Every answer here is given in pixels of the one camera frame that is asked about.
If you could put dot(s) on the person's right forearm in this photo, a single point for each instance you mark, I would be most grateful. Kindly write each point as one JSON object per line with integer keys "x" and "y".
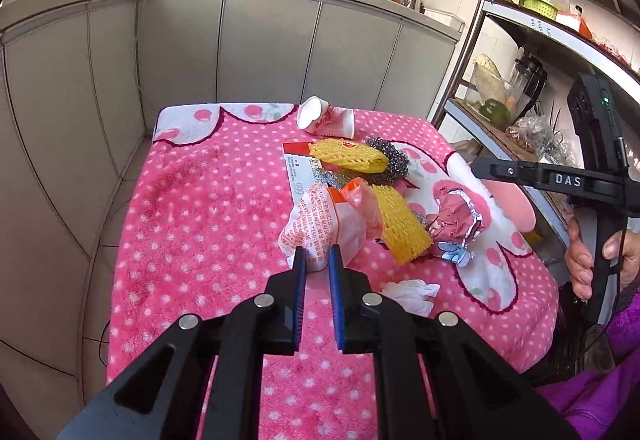
{"x": 625, "y": 335}

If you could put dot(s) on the green bell pepper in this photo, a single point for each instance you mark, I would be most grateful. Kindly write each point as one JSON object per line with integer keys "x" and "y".
{"x": 495, "y": 110}

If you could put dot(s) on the person's right hand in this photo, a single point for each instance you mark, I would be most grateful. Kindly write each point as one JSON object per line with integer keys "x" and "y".
{"x": 577, "y": 265}

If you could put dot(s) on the blue white wrapper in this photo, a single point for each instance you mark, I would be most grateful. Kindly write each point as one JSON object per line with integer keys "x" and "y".
{"x": 455, "y": 252}

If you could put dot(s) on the pink foil wrapper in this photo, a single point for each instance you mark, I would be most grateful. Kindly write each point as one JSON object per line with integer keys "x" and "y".
{"x": 452, "y": 215}

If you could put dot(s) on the red cardboard box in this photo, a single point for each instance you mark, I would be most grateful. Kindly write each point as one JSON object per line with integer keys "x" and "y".
{"x": 300, "y": 174}

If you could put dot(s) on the bagged napa cabbage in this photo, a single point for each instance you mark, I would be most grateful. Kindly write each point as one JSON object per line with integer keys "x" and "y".
{"x": 490, "y": 77}

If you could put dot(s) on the green plastic basket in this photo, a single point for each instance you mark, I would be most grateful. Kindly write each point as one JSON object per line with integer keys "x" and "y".
{"x": 537, "y": 5}

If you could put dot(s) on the pink polka dot blanket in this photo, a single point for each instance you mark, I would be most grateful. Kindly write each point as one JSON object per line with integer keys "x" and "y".
{"x": 200, "y": 220}

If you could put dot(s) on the metal shelf rack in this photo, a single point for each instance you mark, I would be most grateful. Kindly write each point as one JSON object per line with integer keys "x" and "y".
{"x": 480, "y": 14}

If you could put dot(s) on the crushed white paper cup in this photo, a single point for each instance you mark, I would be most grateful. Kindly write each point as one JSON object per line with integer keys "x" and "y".
{"x": 312, "y": 114}
{"x": 340, "y": 122}

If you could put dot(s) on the white tissue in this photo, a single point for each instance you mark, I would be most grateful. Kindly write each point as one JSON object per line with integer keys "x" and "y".
{"x": 407, "y": 295}

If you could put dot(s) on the yellow foam fruit net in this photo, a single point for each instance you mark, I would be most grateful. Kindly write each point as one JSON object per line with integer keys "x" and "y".
{"x": 402, "y": 225}
{"x": 350, "y": 154}

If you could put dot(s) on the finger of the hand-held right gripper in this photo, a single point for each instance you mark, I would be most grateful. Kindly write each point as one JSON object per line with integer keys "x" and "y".
{"x": 505, "y": 171}

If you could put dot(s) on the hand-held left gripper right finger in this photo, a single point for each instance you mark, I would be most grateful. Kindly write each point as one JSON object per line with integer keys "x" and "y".
{"x": 336, "y": 292}

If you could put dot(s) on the white orange printed plastic bag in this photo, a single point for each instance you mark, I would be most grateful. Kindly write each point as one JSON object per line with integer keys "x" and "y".
{"x": 310, "y": 225}

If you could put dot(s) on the black blender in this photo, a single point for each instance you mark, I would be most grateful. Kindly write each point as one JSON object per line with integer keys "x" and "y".
{"x": 527, "y": 79}

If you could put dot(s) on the steel wool scourer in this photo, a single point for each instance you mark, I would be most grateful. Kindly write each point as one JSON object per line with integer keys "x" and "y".
{"x": 337, "y": 180}
{"x": 395, "y": 159}
{"x": 419, "y": 219}

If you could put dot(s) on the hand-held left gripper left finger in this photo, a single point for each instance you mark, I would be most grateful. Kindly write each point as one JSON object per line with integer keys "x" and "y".
{"x": 300, "y": 282}

